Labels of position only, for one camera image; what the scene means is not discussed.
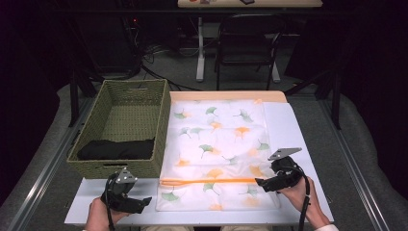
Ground person's right hand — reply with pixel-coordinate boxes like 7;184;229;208
278;177;325;224

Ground green woven basket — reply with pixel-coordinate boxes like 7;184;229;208
66;78;172;180

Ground beige table with white legs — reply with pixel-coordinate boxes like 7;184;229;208
177;0;324;84

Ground black floor cables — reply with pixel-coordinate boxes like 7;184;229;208
140;44;201;92

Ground aluminium rail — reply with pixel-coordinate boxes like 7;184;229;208
6;97;95;231
319;97;391;231

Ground black equipment cabinet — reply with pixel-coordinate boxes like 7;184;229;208
71;0;142;75

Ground black metal stand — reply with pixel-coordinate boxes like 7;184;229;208
67;68;99;128
283;65;343;131

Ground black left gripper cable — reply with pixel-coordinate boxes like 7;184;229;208
105;174;117;231

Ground black folding chair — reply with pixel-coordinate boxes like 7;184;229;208
214;13;287;91

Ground person's left hand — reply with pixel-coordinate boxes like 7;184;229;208
85;196;131;231

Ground black cloth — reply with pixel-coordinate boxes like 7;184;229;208
76;137;156;162

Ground white table cover sheet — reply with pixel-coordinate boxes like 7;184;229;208
64;101;335;225

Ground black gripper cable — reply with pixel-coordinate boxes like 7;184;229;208
105;174;117;231
297;167;313;231

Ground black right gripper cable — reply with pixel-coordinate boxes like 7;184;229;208
297;167;313;231

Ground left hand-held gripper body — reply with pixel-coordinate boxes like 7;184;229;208
100;167;140;214

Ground wooden table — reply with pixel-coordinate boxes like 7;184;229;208
168;90;288;104

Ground white leaf print mesh bag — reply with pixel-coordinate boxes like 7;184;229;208
155;98;282;213

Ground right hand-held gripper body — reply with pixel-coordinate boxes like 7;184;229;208
268;147;306;190

